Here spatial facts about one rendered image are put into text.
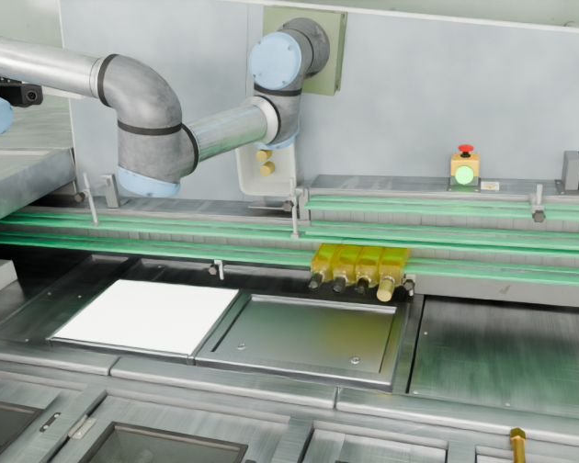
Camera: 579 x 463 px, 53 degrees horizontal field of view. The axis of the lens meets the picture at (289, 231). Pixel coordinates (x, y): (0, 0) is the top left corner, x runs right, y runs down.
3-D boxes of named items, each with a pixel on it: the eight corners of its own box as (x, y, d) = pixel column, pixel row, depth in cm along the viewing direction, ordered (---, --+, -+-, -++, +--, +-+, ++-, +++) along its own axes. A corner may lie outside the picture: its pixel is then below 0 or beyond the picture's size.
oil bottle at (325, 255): (328, 248, 166) (308, 285, 147) (327, 231, 163) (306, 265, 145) (347, 249, 164) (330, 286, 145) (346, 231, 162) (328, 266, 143)
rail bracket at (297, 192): (298, 226, 165) (285, 244, 154) (293, 169, 158) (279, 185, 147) (308, 226, 164) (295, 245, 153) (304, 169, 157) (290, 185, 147)
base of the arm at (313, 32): (279, 10, 148) (266, 15, 139) (335, 25, 145) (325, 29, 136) (269, 69, 155) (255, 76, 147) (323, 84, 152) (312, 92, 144)
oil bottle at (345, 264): (348, 251, 164) (330, 287, 146) (347, 233, 162) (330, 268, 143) (368, 253, 162) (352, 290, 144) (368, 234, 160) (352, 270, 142)
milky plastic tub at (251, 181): (250, 185, 179) (240, 195, 172) (243, 113, 170) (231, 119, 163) (304, 186, 174) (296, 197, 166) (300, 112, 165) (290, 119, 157)
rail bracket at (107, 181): (119, 204, 193) (79, 231, 174) (109, 155, 186) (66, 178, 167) (132, 205, 192) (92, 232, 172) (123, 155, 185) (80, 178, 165)
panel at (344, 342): (118, 285, 182) (47, 347, 152) (116, 276, 181) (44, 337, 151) (409, 311, 155) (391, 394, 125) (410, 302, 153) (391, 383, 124)
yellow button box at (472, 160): (451, 176, 160) (449, 186, 153) (452, 150, 157) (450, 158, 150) (478, 176, 158) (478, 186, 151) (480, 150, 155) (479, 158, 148)
